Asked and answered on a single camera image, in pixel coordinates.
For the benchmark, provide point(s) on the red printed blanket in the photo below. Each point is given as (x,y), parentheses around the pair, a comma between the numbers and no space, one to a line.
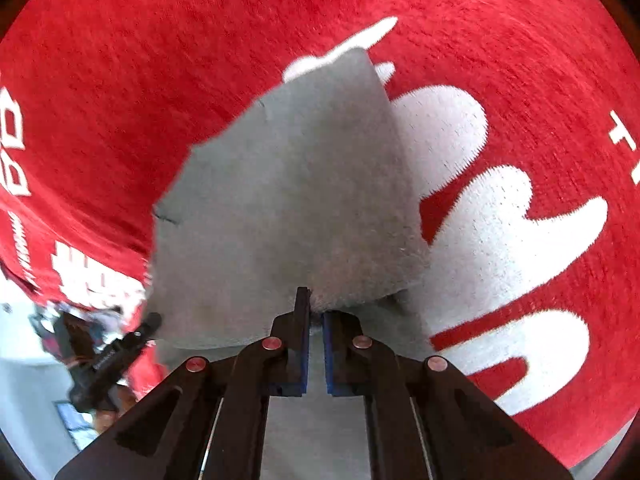
(150,60)

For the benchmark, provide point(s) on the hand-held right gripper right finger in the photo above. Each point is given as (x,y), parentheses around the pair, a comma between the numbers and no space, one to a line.
(328,355)

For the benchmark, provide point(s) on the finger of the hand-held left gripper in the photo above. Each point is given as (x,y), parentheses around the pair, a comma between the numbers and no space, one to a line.
(142,330)

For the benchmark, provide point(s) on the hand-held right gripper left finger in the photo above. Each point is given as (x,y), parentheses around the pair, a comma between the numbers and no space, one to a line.
(304,360)

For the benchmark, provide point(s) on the grey towel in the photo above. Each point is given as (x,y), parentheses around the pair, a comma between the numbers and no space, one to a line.
(290,185)

